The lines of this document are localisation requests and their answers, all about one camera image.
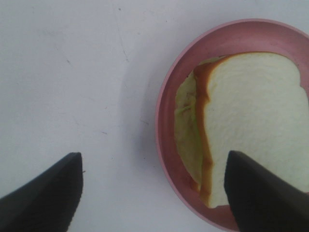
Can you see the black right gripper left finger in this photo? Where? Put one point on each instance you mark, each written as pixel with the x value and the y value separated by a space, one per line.
pixel 48 202

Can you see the sandwich with white bread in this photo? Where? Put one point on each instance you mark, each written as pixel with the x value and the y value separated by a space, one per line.
pixel 250 102

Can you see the pink round plate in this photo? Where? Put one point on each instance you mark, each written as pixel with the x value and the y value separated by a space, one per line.
pixel 229 38

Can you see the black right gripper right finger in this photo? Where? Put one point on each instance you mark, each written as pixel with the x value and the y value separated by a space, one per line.
pixel 260 201

